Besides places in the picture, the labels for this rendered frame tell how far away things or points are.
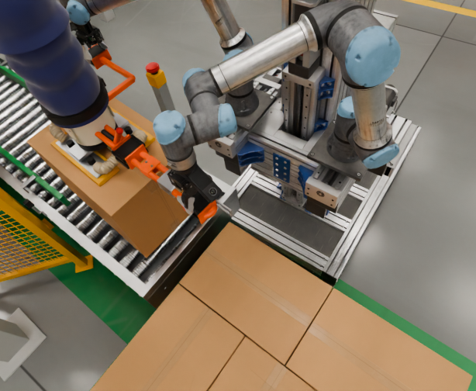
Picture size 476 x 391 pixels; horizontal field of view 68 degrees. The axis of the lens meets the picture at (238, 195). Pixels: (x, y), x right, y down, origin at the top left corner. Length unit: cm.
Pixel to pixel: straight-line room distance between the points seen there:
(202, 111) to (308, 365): 113
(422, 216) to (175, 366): 178
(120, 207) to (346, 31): 92
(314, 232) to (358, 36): 147
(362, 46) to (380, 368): 123
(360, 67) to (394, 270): 170
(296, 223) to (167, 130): 148
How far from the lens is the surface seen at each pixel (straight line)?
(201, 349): 165
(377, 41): 86
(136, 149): 127
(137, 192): 136
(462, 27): 415
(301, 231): 216
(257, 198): 227
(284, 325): 163
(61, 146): 162
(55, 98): 130
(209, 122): 85
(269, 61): 94
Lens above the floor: 215
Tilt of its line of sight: 58 degrees down
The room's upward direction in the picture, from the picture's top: 11 degrees counter-clockwise
